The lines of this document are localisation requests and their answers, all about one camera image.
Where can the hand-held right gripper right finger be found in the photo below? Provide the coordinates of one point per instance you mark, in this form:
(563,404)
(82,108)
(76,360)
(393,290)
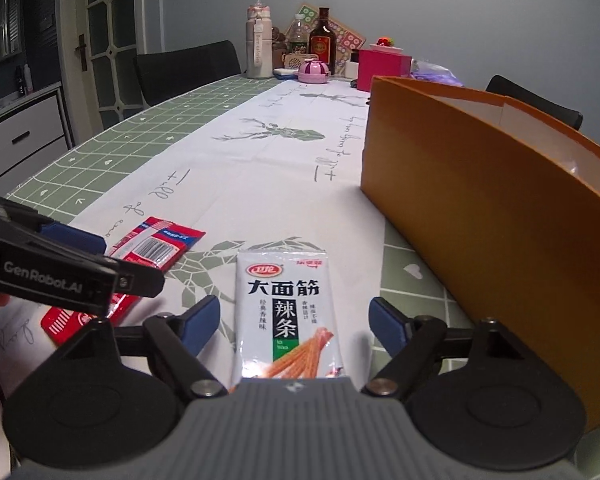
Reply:
(387,325)

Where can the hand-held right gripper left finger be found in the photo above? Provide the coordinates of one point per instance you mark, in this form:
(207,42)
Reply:
(200,325)

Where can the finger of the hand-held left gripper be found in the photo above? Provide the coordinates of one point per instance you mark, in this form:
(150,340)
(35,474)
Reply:
(140,280)
(77,240)

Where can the red snack packet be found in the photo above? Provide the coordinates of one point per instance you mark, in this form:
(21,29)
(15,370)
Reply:
(155,242)

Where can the white spicy strip packet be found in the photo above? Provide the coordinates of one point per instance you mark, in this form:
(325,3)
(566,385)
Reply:
(280,310)

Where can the orange paper bag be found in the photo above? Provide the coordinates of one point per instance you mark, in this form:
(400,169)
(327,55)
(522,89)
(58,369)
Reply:
(480,210)

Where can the white drawer cabinet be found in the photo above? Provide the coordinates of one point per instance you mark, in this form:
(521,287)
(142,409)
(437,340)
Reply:
(20,135)

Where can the green and white tablecloth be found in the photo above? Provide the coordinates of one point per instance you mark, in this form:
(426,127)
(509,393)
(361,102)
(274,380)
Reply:
(230,160)

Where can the dark slim bottle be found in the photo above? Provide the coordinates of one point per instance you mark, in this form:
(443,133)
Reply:
(21,82)

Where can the white slim bottle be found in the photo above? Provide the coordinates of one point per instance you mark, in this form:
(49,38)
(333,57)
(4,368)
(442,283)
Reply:
(28,77)

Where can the black chair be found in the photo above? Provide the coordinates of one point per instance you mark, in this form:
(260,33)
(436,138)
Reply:
(540,100)
(185,72)

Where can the glass panel door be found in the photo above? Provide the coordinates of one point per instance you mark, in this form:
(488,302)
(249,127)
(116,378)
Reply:
(115,35)

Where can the blue and white pack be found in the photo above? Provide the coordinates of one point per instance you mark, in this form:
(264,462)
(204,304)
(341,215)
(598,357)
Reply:
(284,73)

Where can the purple plastic bag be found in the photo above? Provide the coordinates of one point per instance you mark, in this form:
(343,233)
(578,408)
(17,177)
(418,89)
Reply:
(437,74)

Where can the small white jar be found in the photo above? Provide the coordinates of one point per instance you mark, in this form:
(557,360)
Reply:
(351,70)

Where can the pink box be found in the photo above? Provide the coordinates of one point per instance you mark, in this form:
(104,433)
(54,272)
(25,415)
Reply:
(380,67)

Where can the pink round container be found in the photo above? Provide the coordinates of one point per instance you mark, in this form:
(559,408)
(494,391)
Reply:
(313,72)

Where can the tall white water bottle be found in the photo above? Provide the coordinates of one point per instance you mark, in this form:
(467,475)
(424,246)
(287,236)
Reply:
(258,45)

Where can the small white radio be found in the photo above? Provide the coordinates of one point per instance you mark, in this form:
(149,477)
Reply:
(295,61)

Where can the brown figurine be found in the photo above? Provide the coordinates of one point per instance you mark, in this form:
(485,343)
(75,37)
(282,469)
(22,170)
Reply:
(279,47)

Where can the red flower ornament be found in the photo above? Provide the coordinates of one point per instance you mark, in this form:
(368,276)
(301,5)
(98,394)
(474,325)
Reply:
(385,41)

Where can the dark glass liquor bottle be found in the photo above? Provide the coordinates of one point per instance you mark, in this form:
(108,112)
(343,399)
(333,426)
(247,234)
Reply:
(322,45)

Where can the patterned dotted boards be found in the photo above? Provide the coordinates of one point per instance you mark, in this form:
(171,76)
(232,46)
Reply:
(350,40)

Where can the clear plastic water bottle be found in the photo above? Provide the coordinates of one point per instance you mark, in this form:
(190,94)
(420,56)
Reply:
(296,35)

